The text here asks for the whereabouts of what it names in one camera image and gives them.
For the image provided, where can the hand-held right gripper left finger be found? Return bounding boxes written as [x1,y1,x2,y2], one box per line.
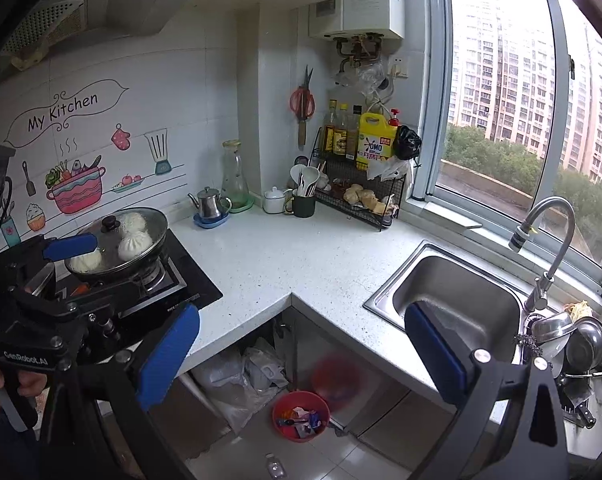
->
[51,304,201,480]

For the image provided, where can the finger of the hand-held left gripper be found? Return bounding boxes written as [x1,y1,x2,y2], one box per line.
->
[11,280,137,333]
[1,234,98,286]

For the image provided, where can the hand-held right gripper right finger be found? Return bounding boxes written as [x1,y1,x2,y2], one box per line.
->
[405,301,569,480]

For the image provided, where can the red plastic bin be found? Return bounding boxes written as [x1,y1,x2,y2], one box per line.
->
[272,390,332,443]

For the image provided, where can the white steamed bun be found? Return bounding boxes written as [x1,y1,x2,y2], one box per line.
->
[68,249,103,275]
[117,234,154,262]
[116,211,147,236]

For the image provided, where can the black frying pan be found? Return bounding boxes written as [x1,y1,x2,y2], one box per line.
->
[64,220,171,283]

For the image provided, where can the black gas stove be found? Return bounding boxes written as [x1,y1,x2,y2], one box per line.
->
[46,232,224,356]

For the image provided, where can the steel sink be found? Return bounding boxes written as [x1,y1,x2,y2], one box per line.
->
[363,240,536,356]

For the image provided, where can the clear plastic bags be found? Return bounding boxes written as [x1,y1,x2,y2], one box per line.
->
[191,337,289,436]

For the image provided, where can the glass pan lid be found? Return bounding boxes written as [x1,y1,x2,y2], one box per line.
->
[76,207,169,271]

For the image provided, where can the metal cabinet door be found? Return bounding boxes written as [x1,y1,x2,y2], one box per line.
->
[293,310,417,433]

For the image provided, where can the steel bowl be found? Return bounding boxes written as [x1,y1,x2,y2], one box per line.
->
[531,311,579,346]
[565,317,602,372]

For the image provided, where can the blue coaster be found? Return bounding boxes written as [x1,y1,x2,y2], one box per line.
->
[192,212,230,230]

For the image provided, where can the steel faucet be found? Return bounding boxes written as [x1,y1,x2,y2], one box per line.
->
[508,196,576,313]

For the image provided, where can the steel teapot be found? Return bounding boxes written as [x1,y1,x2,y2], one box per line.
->
[187,186,232,221]

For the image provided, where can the clear plastic bottle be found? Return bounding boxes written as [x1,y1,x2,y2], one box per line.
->
[265,452,288,478]

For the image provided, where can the glass carafe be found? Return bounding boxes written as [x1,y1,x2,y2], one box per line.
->
[221,140,249,208]

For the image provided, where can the white lidded pot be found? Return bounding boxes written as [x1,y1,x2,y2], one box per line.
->
[263,186,288,214]

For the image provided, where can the white plastic bag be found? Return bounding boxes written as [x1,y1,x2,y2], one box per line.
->
[366,157,412,183]

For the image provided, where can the black plastic bag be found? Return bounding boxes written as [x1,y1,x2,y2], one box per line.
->
[395,125,423,161]

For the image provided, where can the yellow detergent bottle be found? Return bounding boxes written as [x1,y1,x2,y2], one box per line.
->
[357,109,401,166]

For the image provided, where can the dark sauce bottle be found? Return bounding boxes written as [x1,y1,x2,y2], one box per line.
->
[347,105,362,158]
[323,100,339,153]
[333,105,349,156]

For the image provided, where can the window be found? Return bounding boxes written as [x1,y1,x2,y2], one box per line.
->
[411,0,602,301]

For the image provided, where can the range hood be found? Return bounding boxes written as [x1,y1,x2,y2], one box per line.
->
[0,0,232,71]

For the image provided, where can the brass water pipes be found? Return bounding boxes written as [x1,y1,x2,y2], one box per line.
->
[333,35,387,86]

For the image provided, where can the kitchen wall sticker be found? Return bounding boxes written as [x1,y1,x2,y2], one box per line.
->
[0,77,189,251]

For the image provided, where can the black handled knife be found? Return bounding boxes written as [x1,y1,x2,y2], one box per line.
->
[561,387,598,430]

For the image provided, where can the black wire rack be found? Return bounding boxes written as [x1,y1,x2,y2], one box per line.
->
[311,130,417,233]

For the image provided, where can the red handled scissors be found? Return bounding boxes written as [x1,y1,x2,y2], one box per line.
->
[289,65,317,122]

